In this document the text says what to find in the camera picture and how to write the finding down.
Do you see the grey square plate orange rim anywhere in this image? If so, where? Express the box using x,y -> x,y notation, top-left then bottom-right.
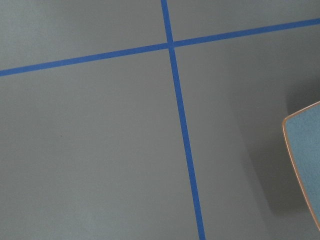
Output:
281,102 -> 320,228

